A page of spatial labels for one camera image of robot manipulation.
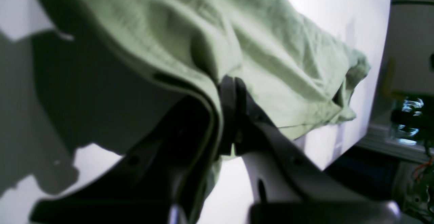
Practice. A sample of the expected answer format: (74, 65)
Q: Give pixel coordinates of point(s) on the green T-shirt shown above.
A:
(301, 76)

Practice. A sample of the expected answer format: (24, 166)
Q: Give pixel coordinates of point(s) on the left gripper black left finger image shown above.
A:
(161, 180)

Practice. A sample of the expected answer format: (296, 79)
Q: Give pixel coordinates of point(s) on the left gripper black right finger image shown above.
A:
(288, 187)

